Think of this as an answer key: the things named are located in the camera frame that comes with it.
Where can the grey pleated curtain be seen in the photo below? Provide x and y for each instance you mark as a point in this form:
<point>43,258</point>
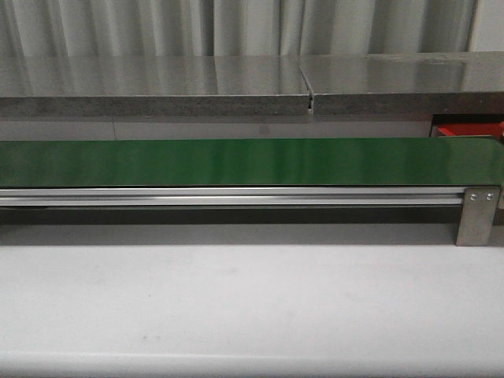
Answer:
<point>232,28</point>

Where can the steel conveyor support bracket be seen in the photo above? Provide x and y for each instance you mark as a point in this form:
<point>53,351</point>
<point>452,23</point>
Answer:
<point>477,216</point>

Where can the red plastic bin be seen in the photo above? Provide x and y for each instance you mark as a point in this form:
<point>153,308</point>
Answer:
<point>486,130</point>

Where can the green conveyor belt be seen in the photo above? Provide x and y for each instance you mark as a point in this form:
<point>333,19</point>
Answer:
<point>253,162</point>

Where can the right grey stone shelf slab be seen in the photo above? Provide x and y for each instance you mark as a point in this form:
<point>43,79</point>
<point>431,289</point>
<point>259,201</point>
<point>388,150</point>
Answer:
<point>419,83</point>

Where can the left grey stone shelf slab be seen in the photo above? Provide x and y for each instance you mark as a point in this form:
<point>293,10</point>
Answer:
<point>137,86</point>

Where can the grey stone shelf slab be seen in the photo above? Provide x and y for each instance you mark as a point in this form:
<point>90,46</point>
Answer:
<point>419,83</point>
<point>137,86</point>

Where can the aluminium conveyor side rail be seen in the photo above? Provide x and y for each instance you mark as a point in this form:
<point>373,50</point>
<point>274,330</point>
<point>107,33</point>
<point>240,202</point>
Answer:
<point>233,196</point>

